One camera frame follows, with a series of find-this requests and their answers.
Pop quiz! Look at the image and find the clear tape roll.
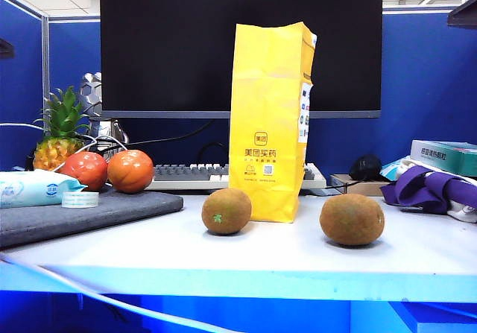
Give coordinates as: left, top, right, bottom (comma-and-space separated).
60, 190, 101, 209

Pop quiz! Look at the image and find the grey felt pad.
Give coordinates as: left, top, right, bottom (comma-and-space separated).
0, 187, 185, 250

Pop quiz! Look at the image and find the thin white cable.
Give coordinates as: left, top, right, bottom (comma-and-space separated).
0, 122, 130, 173

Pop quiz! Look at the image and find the yellow paper bag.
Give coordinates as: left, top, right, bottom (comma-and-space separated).
227, 21, 318, 224

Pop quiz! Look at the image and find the grey white keyboard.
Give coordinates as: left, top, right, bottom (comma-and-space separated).
145, 162, 327, 191

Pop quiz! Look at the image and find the black computer mouse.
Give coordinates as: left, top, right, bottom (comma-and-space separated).
348, 153, 383, 181

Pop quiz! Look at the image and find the black monitor cable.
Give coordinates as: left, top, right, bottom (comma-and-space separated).
99, 119, 216, 154

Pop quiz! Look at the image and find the grey partition post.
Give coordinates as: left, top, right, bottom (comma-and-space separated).
41, 15, 51, 135

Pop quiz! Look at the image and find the black mouse cable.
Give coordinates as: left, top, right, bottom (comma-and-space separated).
323, 179, 385, 191

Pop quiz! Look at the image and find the thick white cable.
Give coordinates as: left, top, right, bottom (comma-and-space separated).
0, 253, 243, 333

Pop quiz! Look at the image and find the silver faceted figurine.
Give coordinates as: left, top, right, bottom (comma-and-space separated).
78, 72, 130, 148

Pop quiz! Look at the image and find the red orange tomato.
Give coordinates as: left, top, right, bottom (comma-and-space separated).
107, 149, 155, 194
58, 150, 109, 192

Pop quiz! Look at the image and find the small pineapple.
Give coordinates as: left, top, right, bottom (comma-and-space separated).
32, 86, 92, 172

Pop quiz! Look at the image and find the plain brown kiwifruit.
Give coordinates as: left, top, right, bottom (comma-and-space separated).
319, 193, 385, 247

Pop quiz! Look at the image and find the flat cardboard box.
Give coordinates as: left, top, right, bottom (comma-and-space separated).
329, 174, 392, 197

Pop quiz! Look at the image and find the light blue wet wipes pack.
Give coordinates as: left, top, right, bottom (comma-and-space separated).
0, 168, 87, 210

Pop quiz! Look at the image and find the teal white medicine box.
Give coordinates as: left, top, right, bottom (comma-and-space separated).
409, 139, 477, 177

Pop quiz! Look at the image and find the purple cloth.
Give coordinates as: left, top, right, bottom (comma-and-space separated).
379, 165, 477, 215

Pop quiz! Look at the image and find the kiwifruit with green mark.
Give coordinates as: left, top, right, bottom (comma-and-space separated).
201, 187, 253, 236

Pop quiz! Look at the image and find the black computer monitor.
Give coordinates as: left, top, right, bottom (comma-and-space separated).
99, 0, 384, 120

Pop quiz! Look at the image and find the light blue tissue pack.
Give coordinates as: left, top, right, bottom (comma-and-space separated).
379, 156, 417, 182

